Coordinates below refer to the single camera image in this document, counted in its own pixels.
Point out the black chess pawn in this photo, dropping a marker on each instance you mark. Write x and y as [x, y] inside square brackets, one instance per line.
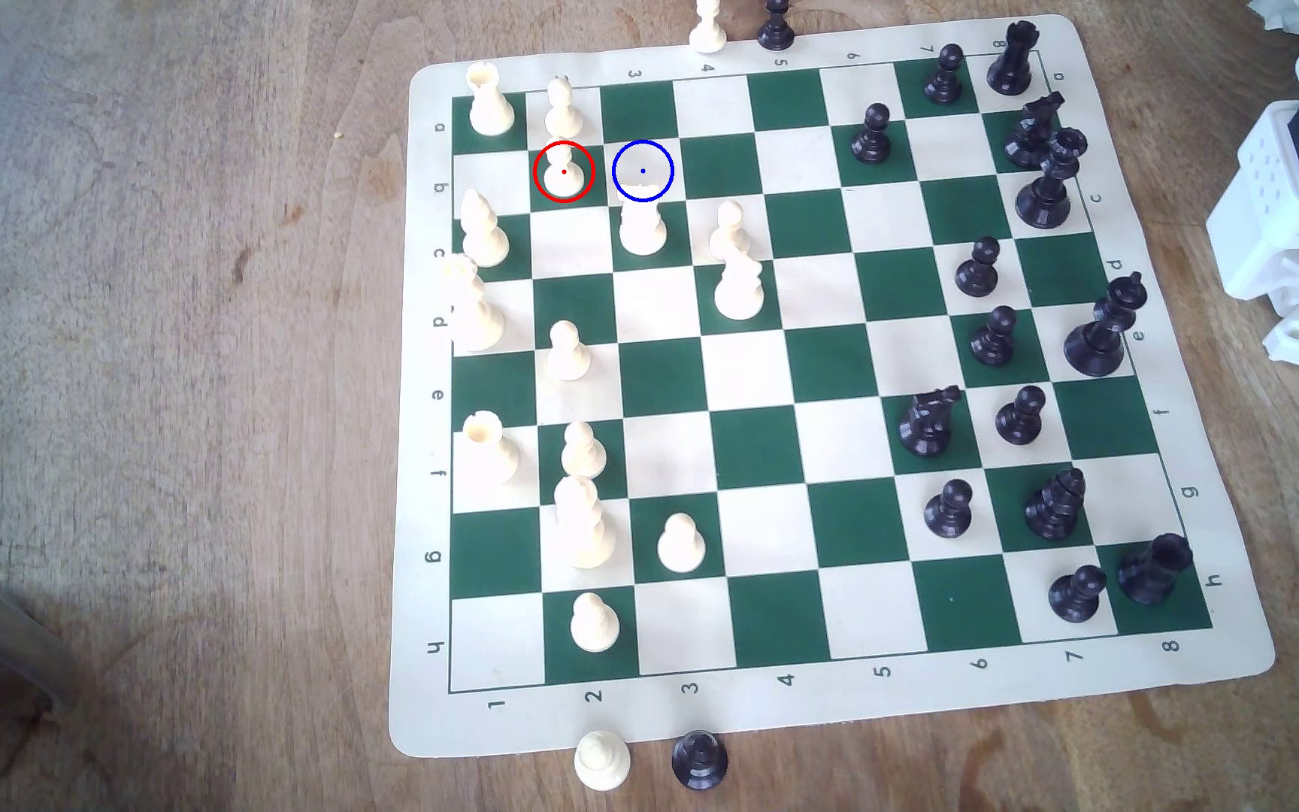
[776, 28]
[948, 513]
[872, 138]
[700, 761]
[945, 79]
[995, 341]
[1019, 420]
[979, 273]
[1077, 598]

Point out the black chess king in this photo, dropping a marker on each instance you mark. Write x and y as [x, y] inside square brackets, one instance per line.
[1098, 338]

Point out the black chess bishop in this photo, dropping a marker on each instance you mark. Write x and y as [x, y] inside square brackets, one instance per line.
[1045, 192]
[1054, 510]

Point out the black chess rook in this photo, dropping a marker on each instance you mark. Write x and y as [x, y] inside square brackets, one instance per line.
[1012, 65]
[1154, 571]

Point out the white chess rook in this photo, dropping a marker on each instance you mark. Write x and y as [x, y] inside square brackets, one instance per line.
[489, 104]
[488, 446]

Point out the white chess king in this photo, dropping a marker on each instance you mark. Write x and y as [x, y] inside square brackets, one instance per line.
[583, 528]

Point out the black chess knight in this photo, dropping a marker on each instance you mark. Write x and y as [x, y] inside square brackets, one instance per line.
[1028, 135]
[927, 426]

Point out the white chess queen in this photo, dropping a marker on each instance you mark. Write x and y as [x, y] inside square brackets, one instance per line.
[474, 314]

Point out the white chess pawn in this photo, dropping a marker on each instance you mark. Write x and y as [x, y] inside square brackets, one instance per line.
[593, 626]
[707, 32]
[567, 355]
[583, 453]
[602, 761]
[680, 547]
[565, 178]
[728, 235]

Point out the green and white chess mat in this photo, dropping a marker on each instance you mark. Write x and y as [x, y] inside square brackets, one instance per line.
[751, 446]

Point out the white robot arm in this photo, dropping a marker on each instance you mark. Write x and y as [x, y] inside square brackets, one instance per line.
[1264, 203]

